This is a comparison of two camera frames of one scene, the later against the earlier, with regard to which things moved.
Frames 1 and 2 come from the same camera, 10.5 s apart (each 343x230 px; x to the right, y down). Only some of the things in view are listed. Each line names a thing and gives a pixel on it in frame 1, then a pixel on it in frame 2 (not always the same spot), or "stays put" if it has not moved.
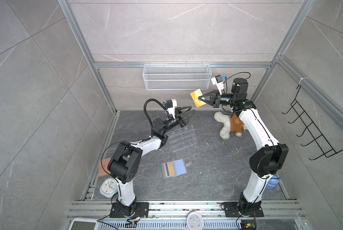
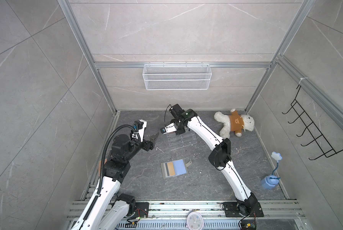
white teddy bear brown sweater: (232, 123) stays put
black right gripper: (209, 97) to (179, 132)
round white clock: (195, 221) stays put
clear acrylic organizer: (181, 138) stays put
